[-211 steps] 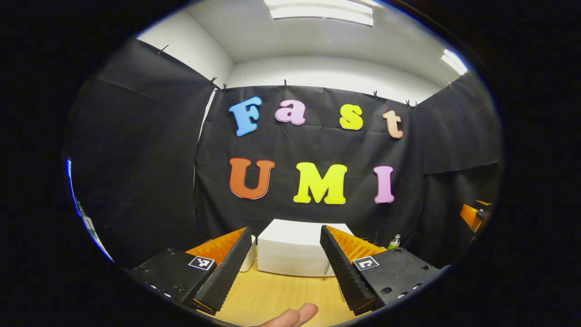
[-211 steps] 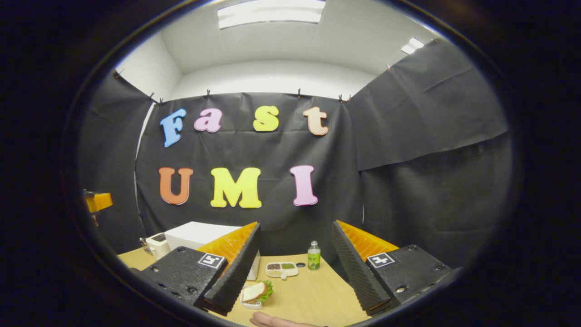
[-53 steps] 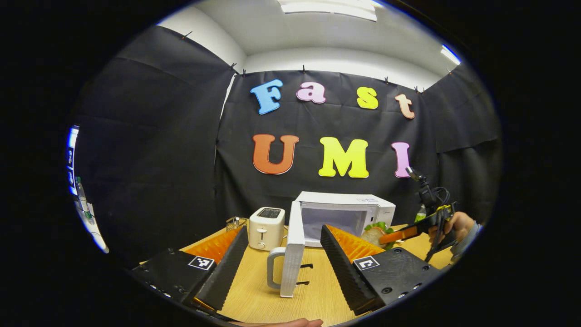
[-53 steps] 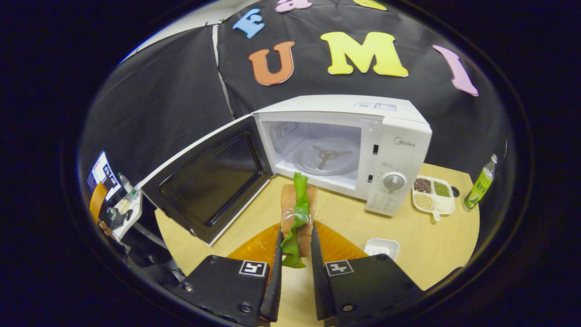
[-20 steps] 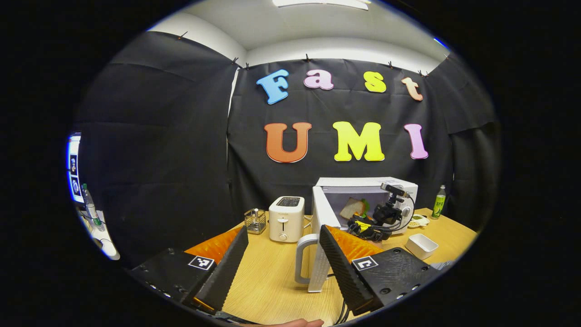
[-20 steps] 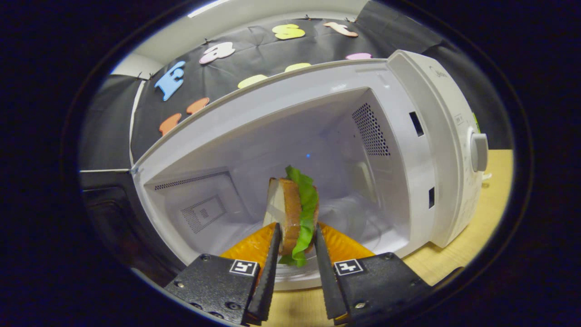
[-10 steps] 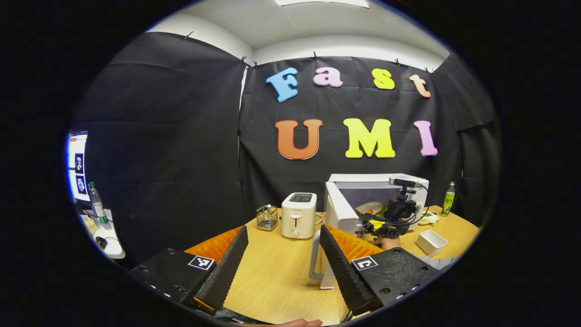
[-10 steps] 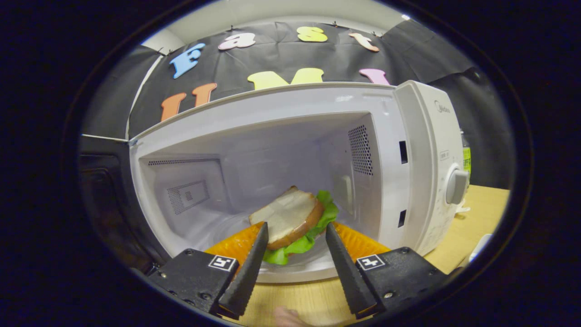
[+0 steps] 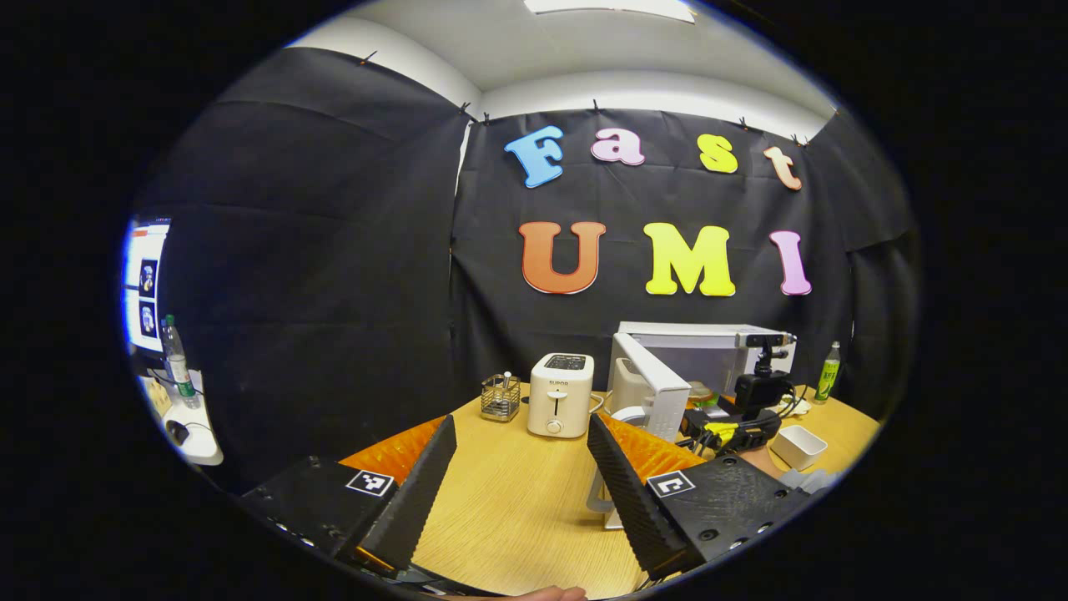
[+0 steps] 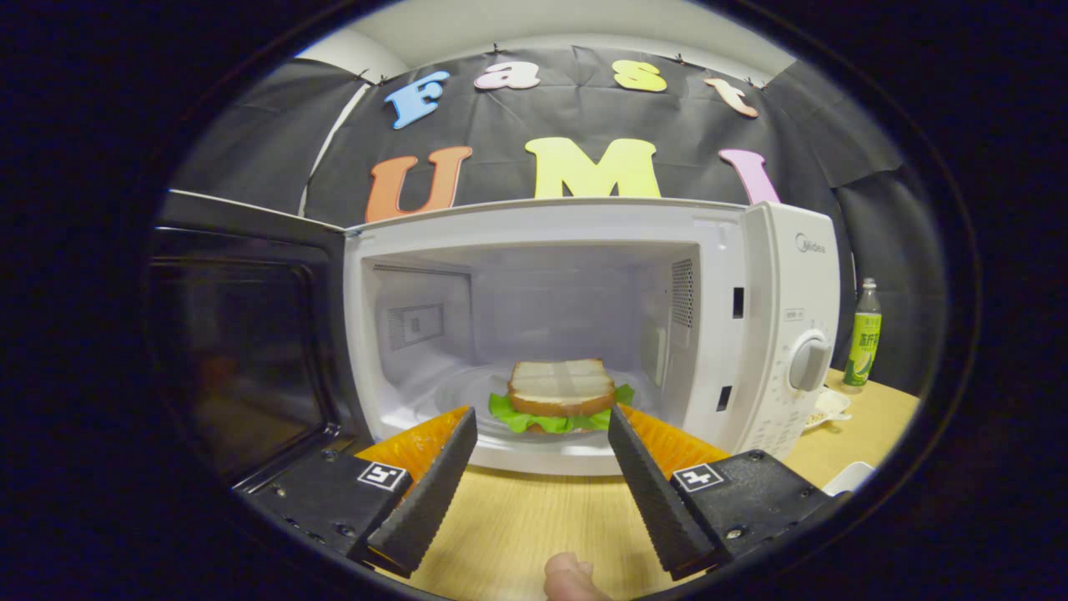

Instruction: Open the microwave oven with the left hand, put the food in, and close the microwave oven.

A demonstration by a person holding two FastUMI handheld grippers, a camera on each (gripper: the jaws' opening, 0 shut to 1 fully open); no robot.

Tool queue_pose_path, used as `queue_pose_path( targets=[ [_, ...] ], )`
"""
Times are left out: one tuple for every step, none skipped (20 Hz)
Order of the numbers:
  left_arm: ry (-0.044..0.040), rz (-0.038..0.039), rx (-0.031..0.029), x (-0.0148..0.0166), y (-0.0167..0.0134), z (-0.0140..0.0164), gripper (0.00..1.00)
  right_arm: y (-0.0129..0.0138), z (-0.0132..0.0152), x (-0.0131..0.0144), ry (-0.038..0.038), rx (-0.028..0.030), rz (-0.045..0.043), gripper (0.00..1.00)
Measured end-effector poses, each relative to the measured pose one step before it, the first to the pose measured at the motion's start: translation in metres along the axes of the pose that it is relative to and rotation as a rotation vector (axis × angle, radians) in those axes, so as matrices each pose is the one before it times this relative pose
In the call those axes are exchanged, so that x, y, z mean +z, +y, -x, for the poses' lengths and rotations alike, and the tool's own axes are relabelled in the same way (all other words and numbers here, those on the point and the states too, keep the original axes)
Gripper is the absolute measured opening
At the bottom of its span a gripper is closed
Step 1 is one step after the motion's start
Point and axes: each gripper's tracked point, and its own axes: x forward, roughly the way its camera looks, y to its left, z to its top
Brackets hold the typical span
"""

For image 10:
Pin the bread and lettuce sandwich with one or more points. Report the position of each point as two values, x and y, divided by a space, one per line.
559 384

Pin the green label drink bottle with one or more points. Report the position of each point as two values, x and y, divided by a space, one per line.
862 351

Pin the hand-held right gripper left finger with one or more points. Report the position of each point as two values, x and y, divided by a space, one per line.
430 501

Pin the white microwave oven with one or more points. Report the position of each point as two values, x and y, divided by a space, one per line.
751 275

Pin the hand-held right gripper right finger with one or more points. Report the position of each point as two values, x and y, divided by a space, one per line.
659 509

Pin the white divided grain dish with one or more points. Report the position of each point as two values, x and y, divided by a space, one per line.
830 407

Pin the white rectangular tray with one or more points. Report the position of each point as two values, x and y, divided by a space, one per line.
851 477

